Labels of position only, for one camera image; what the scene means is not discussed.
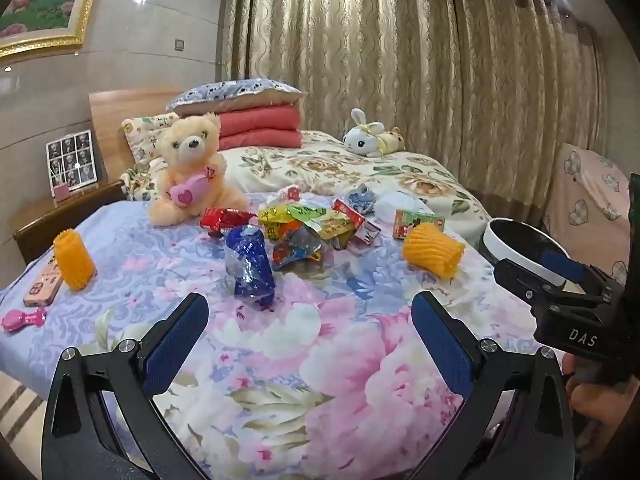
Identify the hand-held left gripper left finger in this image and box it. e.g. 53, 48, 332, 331
41, 291, 211, 480

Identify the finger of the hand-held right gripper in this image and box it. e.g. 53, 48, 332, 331
492, 259, 608, 311
541, 251, 618, 291

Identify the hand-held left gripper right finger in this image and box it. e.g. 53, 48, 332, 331
411, 290, 576, 480

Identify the white trash bin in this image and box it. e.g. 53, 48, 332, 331
479, 217, 566, 281

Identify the orange foam fruit net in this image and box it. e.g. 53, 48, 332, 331
402, 224, 467, 281

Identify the blue clear plastic wrapper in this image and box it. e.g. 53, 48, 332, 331
223, 224, 277, 309

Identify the green red snack box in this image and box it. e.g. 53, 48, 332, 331
392, 208, 446, 241

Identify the orange red snack wrapper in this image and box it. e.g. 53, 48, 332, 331
271, 237, 326, 272

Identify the white plastic packet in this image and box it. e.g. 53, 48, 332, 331
332, 199, 382, 247

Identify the yellow snack wrapper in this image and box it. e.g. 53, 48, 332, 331
257, 204, 301, 241

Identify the silver foil wrapper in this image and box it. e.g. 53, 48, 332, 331
292, 222, 337, 256

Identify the green snack pouch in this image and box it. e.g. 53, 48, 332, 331
287, 202, 351, 241

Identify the person's right hand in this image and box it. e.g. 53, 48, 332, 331
562, 352, 640, 461

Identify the pink heart print cloth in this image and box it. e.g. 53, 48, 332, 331
542, 142, 633, 288

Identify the pink blue floral blanket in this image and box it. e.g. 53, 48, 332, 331
0, 187, 566, 480

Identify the yellow foam fruit net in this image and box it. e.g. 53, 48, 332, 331
52, 228, 97, 292

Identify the phone in pink case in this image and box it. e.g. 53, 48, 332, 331
23, 265, 66, 308

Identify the pink plastic toy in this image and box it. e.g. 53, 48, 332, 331
0, 307, 48, 333

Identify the wooden nightstand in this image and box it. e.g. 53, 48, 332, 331
12, 180, 126, 268

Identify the small brown bear plush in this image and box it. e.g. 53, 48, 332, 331
380, 126, 407, 153

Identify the pink reed diffuser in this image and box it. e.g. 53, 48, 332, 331
48, 162, 71, 202

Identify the peach teddy bear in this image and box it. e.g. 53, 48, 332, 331
147, 112, 251, 226

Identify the white bunny plush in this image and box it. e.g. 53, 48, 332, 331
342, 108, 393, 157

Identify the cartoon print pillow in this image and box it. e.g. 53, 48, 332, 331
120, 112, 181, 163

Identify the beige floral quilt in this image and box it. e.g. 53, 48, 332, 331
120, 130, 493, 241

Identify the red folded quilt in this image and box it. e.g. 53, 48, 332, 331
215, 102, 303, 152

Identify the wooden headboard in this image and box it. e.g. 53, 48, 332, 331
89, 89, 186, 181

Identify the beige patterned curtain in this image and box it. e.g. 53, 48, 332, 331
220, 0, 633, 233

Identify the blue patterned pillow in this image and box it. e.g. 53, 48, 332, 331
166, 78, 308, 116

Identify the photo grid frame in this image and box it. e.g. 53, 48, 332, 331
46, 129, 101, 193

